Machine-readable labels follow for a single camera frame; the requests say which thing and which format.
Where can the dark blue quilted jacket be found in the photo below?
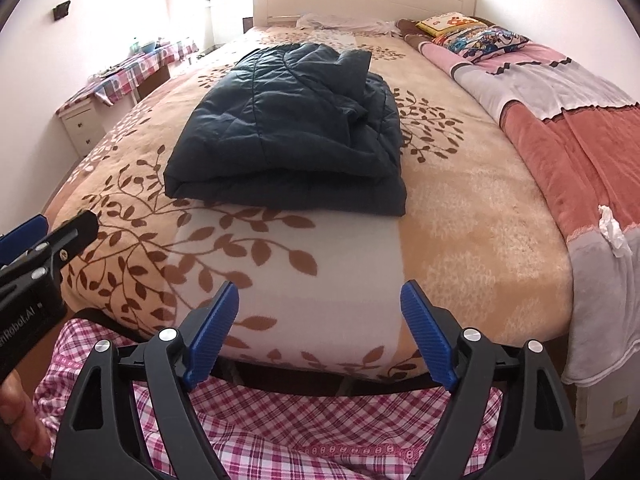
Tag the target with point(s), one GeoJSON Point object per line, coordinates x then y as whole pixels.
{"type": "Point", "coordinates": [280, 125]}

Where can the plaid tablecloth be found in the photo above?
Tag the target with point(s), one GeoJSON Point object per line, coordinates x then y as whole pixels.
{"type": "Point", "coordinates": [125, 72]}

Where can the white crumpled tissue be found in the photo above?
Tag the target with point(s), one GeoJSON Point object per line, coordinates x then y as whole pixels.
{"type": "Point", "coordinates": [612, 232]}

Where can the white crumpled cloth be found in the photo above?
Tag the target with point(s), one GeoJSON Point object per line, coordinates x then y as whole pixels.
{"type": "Point", "coordinates": [350, 21]}

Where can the person's left hand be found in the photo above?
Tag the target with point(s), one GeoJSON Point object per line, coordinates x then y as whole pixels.
{"type": "Point", "coordinates": [22, 410]}

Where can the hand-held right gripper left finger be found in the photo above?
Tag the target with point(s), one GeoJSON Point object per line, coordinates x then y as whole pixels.
{"type": "Point", "coordinates": [217, 332]}

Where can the yellow cartoon pillow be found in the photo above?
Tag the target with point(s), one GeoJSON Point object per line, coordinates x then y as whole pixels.
{"type": "Point", "coordinates": [447, 22]}

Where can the pink plaid pajamas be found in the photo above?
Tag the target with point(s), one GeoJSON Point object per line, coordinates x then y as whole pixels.
{"type": "Point", "coordinates": [300, 420]}

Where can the beige socket plate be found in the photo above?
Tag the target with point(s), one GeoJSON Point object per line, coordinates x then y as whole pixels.
{"type": "Point", "coordinates": [620, 406]}

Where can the blue bowl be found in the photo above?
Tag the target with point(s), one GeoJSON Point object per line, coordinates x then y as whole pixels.
{"type": "Point", "coordinates": [150, 48]}

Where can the colourful cartoon pillow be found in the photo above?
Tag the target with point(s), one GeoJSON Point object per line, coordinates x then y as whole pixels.
{"type": "Point", "coordinates": [485, 40]}

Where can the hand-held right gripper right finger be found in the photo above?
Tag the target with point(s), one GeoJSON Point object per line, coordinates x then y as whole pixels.
{"type": "Point", "coordinates": [425, 335]}

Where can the black wall switch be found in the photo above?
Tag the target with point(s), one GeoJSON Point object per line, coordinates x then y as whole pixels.
{"type": "Point", "coordinates": [60, 11]}

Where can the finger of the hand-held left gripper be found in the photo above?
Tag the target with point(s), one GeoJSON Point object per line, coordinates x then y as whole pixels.
{"type": "Point", "coordinates": [22, 235]}
{"type": "Point", "coordinates": [75, 232]}

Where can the brown wooden chair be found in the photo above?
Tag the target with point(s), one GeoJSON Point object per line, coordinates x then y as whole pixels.
{"type": "Point", "coordinates": [155, 82]}

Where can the pink patchwork blanket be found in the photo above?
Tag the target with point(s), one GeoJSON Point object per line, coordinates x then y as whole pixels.
{"type": "Point", "coordinates": [575, 135]}

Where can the dark framed panel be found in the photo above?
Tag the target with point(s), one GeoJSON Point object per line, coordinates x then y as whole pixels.
{"type": "Point", "coordinates": [247, 25]}

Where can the beige leaf-patterned blanket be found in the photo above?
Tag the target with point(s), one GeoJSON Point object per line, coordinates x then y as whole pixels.
{"type": "Point", "coordinates": [475, 210]}

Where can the white drawer cabinet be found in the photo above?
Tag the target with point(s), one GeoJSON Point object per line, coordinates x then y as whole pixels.
{"type": "Point", "coordinates": [82, 127]}

